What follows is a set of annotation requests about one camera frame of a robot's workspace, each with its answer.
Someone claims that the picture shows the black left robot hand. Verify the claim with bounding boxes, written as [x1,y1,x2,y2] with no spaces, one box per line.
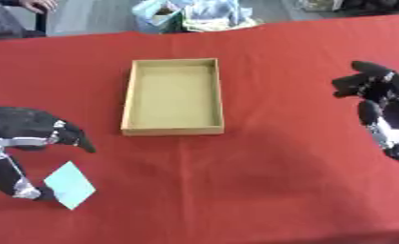
[0,106,98,202]

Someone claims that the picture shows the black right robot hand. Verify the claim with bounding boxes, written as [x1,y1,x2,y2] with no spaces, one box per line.
[330,60,399,166]

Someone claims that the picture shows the pale blue card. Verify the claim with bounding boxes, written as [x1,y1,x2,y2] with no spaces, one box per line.
[42,160,98,211]

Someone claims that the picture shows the open tan cardboard box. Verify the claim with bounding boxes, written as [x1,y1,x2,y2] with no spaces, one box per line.
[119,57,226,137]

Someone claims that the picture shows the pale plastic bags pile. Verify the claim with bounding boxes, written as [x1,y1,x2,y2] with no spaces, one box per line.
[130,0,265,34]

